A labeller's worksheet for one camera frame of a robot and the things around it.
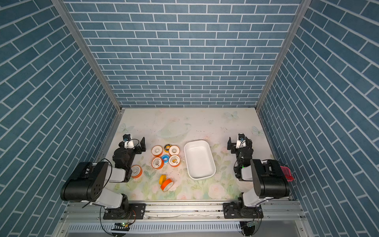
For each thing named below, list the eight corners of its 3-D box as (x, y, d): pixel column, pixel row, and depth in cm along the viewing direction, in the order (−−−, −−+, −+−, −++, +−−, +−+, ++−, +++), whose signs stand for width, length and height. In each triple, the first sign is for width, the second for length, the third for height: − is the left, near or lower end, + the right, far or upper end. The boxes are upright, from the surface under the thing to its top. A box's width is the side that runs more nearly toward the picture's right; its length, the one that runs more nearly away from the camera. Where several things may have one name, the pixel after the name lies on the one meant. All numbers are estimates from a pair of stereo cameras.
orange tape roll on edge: (161, 188, 83) (159, 185, 78) (170, 180, 86) (168, 176, 81) (165, 193, 81) (163, 190, 76) (174, 185, 84) (172, 181, 79)
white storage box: (190, 184, 84) (190, 180, 79) (184, 146, 101) (183, 141, 96) (218, 178, 87) (219, 174, 82) (207, 142, 103) (207, 137, 98)
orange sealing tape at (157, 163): (151, 169, 90) (150, 166, 87) (153, 160, 94) (152, 157, 91) (163, 169, 90) (161, 166, 87) (164, 160, 94) (163, 157, 91)
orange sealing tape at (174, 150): (169, 155, 95) (168, 153, 93) (170, 147, 99) (169, 145, 97) (179, 155, 96) (179, 153, 93) (180, 147, 99) (179, 145, 97)
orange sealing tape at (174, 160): (169, 167, 90) (168, 164, 87) (170, 157, 94) (169, 154, 92) (179, 167, 90) (179, 164, 87) (180, 157, 95) (179, 154, 92)
